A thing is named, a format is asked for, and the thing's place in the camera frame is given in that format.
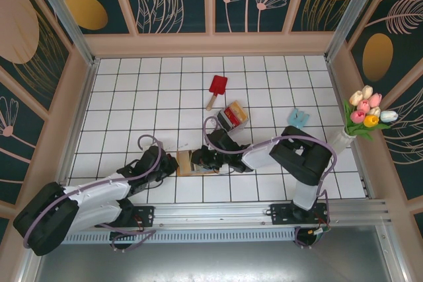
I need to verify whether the orange leather card holder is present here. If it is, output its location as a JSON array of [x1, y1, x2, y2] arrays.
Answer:
[[176, 149, 217, 177]]

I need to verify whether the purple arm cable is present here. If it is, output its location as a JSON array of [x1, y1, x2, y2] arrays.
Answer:
[[203, 116, 338, 250], [23, 135, 165, 252]]

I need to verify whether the aluminium frame rail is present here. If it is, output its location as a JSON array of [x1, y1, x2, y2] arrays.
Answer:
[[31, 199, 393, 230]]

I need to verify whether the clear acrylic card box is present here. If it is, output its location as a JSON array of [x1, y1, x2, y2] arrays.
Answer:
[[216, 99, 249, 135]]

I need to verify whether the red toy shovel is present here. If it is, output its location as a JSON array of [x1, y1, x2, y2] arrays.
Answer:
[[206, 75, 229, 112]]

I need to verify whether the aluminium corner post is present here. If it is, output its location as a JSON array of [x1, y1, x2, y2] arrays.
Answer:
[[25, 0, 100, 67], [324, 0, 381, 62]]

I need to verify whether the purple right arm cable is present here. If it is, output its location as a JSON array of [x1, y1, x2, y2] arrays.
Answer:
[[203, 116, 338, 250]]

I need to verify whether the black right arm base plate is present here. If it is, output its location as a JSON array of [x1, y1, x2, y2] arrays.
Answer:
[[270, 201, 331, 227]]

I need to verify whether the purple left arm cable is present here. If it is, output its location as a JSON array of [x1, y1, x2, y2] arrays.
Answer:
[[23, 135, 165, 252]]

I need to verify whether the artificial tulip bouquet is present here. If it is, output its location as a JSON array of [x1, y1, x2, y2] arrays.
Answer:
[[342, 85, 397, 141]]

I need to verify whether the white ribbed vase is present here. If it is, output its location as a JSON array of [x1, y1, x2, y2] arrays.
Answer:
[[330, 128, 360, 157]]

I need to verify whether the light blue plastic rack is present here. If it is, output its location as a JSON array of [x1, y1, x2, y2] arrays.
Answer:
[[286, 108, 311, 129]]

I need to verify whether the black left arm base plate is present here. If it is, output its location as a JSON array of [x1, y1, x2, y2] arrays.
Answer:
[[95, 205, 156, 230]]

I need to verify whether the slotted grey cable duct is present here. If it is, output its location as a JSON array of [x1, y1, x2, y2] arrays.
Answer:
[[59, 227, 327, 245]]

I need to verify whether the grey credit card stack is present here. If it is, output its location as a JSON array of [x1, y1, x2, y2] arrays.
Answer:
[[217, 112, 233, 131]]

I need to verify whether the brushed metal panel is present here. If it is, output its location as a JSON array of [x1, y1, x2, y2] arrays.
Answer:
[[32, 241, 399, 282]]

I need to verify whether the red credit card stack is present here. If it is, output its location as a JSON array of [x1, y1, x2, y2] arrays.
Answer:
[[223, 106, 242, 127]]

